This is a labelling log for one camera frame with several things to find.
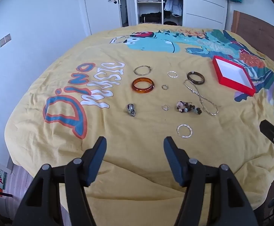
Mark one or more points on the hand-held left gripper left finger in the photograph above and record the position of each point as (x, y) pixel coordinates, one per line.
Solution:
(97, 163)

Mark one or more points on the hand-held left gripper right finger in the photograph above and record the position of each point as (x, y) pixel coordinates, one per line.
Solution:
(174, 163)

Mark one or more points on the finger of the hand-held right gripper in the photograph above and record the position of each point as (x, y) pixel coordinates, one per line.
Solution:
(272, 131)

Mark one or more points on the twisted silver bangle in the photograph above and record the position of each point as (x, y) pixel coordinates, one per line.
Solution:
(179, 134)

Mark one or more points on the red jewelry box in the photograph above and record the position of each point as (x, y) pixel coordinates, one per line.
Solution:
(233, 74)

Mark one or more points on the amber bangle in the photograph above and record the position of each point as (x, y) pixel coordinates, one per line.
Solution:
(137, 89)

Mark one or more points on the dark brown bangle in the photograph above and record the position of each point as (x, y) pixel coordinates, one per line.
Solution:
(190, 79)

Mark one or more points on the small silver bangle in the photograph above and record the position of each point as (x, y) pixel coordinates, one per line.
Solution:
(169, 74)

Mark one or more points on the thin gold bangle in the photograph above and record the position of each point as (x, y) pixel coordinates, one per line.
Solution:
(137, 69)

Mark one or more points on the yellow dinosaur printed blanket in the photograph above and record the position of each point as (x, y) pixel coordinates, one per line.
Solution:
(132, 124)

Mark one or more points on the wooden headboard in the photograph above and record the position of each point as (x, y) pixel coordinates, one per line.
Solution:
(261, 30)

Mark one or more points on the black bag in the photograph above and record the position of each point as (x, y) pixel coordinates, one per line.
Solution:
(170, 23)

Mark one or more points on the white wardrobe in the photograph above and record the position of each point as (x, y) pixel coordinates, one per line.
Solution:
(202, 2)

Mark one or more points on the folded dark clothes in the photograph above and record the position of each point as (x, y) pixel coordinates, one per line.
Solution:
(149, 17)

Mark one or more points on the white door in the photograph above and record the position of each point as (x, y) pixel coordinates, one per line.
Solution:
(99, 7)

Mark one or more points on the wall light switch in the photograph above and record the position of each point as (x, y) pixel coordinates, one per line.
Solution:
(5, 40)

